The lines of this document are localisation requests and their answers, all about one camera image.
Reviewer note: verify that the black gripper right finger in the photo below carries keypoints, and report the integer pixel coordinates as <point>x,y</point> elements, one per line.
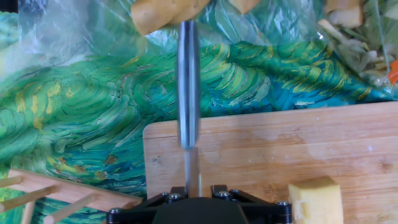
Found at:
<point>270,214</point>

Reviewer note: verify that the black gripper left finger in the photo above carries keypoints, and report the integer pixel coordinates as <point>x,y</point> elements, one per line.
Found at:
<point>130,216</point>

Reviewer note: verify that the yellow potato chunk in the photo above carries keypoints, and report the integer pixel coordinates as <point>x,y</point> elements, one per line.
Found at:
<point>317,202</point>

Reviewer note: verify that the steel cleaver knife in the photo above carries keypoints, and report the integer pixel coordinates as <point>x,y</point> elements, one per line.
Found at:
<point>188,77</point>

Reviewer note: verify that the wooden peg rack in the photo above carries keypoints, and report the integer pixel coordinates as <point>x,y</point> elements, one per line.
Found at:
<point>77,189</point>

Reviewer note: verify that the bamboo cutting board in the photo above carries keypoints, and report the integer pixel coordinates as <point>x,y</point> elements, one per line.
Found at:
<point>280,143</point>

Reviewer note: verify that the painted landscape tablecloth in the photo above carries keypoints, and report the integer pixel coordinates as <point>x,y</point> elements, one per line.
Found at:
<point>93,109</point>

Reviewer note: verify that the plastic bag with orange label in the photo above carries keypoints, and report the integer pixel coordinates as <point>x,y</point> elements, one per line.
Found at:
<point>357,46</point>

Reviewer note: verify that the clear plastic bag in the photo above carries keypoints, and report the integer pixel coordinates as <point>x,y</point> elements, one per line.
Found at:
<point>77,31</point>

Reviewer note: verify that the small yellow potato scrap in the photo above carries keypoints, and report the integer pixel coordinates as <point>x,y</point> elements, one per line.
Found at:
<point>345,12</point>

